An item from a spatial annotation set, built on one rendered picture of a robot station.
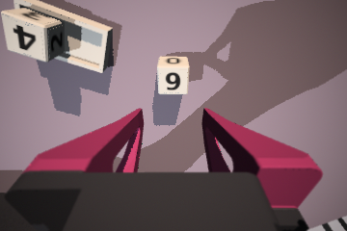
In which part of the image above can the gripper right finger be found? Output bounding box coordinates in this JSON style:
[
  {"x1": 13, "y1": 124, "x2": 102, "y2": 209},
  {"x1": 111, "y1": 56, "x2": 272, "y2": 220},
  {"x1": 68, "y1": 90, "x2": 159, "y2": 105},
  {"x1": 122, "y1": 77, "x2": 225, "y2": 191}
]
[{"x1": 202, "y1": 108, "x2": 323, "y2": 210}]

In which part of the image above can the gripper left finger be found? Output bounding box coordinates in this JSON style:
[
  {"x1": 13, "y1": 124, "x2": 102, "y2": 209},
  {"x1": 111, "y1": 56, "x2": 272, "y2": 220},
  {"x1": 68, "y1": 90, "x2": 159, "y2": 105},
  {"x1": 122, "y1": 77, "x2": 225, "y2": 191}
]
[{"x1": 23, "y1": 109, "x2": 144, "y2": 172}]

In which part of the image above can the cream number cube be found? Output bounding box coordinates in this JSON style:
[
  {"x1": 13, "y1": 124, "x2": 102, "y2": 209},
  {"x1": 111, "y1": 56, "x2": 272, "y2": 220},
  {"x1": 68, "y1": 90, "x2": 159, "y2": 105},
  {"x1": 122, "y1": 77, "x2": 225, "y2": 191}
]
[
  {"x1": 1, "y1": 8, "x2": 65, "y2": 63},
  {"x1": 157, "y1": 57, "x2": 190, "y2": 94}
]

